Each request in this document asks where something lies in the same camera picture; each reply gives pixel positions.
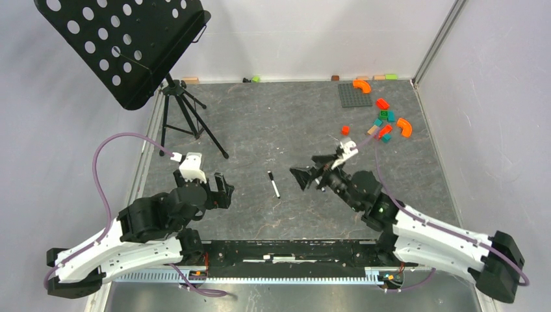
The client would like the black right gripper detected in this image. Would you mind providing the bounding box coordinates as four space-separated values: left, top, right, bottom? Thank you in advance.
290 152 361 211

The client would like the white pen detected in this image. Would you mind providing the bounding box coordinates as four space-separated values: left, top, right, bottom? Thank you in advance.
271 180 281 199

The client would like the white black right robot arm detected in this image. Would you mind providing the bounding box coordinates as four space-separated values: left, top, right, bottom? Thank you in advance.
289 155 527 304

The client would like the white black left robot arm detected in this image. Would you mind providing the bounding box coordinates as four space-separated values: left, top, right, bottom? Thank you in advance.
45 172 235 299

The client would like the small red cube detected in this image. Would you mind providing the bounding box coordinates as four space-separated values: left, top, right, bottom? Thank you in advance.
340 126 350 136

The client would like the tan wooden block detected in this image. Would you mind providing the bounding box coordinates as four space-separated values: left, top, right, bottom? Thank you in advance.
366 125 379 136

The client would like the teal brick lower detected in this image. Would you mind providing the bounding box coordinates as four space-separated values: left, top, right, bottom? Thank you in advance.
381 133 392 143

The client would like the grey lego baseplate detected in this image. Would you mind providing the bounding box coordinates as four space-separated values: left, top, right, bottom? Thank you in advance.
337 83 373 108

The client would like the red long brick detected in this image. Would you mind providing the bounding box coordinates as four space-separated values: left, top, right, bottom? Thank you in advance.
378 124 392 139

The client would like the green lego brick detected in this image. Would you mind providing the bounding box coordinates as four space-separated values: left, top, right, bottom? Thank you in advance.
378 110 389 120

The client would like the teal brick right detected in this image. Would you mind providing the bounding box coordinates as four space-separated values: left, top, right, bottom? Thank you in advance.
387 110 396 123

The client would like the red brick upper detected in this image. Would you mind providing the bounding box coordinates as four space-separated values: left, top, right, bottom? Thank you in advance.
376 98 390 110

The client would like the orange curved block top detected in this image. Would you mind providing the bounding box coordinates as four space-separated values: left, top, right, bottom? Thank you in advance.
352 79 372 94

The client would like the orange curved block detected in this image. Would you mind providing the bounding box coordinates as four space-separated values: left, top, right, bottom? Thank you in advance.
352 79 372 94
396 118 413 138

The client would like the orange curved block right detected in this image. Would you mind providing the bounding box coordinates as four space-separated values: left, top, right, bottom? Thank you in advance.
396 118 413 138

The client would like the lime green block right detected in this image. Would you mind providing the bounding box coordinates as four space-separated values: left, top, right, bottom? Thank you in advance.
385 73 398 81

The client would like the black perforated music stand desk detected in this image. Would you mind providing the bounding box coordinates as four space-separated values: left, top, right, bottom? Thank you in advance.
34 1 211 111

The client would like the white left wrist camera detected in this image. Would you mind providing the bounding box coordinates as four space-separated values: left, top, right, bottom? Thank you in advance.
170 152 207 183

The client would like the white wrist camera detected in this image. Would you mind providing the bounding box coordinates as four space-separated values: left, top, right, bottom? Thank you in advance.
331 137 359 170
170 152 207 183

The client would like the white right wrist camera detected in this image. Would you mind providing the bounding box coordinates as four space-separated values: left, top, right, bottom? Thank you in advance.
331 137 359 170

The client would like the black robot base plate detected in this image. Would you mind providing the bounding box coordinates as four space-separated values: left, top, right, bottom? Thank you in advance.
176 239 402 279

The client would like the wooden block at wall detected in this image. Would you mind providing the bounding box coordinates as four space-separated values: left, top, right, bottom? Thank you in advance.
181 77 200 85

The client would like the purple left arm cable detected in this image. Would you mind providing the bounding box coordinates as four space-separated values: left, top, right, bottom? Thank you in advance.
43 132 229 298

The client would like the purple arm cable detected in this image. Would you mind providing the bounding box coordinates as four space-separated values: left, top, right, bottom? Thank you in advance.
43 132 229 298
350 129 530 288

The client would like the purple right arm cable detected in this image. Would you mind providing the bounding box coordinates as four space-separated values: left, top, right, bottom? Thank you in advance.
350 129 530 288

